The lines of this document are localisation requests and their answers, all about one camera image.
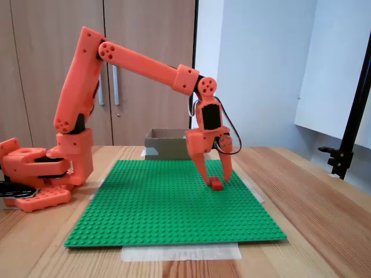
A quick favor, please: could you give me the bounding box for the black camera stand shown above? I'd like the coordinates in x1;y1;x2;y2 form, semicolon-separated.
318;43;371;181

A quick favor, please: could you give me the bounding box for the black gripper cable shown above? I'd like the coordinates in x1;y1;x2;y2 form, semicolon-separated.
187;95;242;156

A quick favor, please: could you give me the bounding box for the green lego baseplate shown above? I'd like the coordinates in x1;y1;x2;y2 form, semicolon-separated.
63;159;288;248

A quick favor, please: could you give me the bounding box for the white wall-mounted panel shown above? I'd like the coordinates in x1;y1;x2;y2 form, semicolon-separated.
294;0;371;150

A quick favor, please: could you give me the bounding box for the black base cable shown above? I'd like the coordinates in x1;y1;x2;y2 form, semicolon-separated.
0;181;40;200

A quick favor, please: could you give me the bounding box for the brown wooden cabinet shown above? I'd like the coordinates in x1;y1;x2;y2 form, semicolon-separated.
0;0;199;147

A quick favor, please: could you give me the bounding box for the metal cabinet handle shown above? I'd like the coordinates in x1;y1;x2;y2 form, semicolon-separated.
111;64;120;105
98;75;105;107

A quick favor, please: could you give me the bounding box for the red lego block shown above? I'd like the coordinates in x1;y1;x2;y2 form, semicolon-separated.
210;176;225;192

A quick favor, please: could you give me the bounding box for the cardboard box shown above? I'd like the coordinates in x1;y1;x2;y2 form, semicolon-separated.
144;128;194;160

